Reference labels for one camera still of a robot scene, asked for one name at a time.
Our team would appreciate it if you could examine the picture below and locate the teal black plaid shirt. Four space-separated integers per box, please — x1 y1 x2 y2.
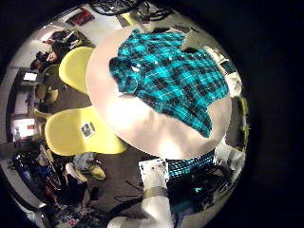
108 28 230 139

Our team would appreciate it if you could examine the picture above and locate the teal plaid cloth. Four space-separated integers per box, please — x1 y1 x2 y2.
166 151 217 178

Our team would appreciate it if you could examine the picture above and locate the yellow shell chair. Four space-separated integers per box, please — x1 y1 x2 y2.
58 46 95 95
121 12 138 27

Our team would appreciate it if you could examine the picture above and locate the white label sticker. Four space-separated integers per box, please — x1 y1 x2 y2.
79 122 97 138

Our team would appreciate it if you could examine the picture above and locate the large yellow chair with label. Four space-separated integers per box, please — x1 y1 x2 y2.
44 105 128 157

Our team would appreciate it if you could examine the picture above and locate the seated person with dark hair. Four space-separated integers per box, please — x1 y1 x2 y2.
30 50 63 72

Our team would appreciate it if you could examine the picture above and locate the person in dark clothes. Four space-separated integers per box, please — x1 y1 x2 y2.
61 151 107 207

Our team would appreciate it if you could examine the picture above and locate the computer monitor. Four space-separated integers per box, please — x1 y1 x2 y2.
21 70 40 84

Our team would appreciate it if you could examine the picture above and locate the white desk with red item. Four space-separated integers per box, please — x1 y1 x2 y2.
11 117 36 141

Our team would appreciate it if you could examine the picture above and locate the black cable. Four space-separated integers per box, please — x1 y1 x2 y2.
89 0 174 22

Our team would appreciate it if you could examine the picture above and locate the red wall poster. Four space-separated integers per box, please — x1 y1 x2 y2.
66 9 96 27

